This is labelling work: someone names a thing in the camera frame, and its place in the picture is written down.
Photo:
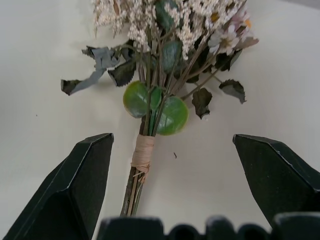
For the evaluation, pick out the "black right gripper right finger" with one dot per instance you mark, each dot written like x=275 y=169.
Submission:
x=277 y=180

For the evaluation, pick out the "white daisy flower bouquet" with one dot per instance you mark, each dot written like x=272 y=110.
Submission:
x=160 y=75

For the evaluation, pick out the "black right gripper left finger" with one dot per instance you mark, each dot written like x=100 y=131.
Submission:
x=75 y=190

